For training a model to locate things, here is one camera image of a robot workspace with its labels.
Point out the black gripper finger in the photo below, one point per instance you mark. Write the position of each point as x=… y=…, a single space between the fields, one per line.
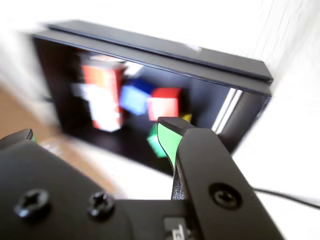
x=200 y=155
x=50 y=187

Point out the yellow cube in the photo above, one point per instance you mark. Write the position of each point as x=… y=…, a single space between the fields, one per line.
x=187 y=118

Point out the green cube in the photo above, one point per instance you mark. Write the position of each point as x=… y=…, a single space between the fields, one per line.
x=153 y=142

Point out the red cube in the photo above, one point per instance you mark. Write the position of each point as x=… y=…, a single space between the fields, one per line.
x=162 y=107

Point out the blue cube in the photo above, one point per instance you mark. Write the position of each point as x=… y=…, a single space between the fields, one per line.
x=133 y=100

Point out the black open box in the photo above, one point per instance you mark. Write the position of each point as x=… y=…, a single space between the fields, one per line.
x=150 y=46
x=62 y=75

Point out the silver stick with red tip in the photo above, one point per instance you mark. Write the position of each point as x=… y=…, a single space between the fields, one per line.
x=226 y=110

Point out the orange carton with white print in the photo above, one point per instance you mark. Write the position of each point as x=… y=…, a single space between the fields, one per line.
x=100 y=75

